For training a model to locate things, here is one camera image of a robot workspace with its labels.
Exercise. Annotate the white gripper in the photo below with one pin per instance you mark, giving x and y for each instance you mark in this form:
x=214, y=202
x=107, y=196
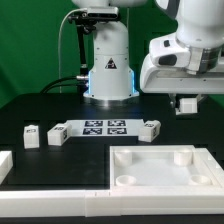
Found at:
x=174, y=68

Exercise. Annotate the white square tabletop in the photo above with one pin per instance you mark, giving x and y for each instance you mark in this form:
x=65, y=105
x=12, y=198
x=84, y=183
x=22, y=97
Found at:
x=165, y=170

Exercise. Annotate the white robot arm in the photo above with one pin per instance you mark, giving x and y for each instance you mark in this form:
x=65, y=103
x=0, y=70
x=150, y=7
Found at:
x=200, y=23

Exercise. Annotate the fiducial marker sheet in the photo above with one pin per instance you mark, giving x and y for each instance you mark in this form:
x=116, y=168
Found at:
x=102, y=128

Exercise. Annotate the white block at left edge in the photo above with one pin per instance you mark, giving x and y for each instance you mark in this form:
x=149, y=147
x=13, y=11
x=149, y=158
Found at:
x=6, y=164

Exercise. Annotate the black camera on stand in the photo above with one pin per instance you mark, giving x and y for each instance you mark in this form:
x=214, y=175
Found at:
x=85, y=21

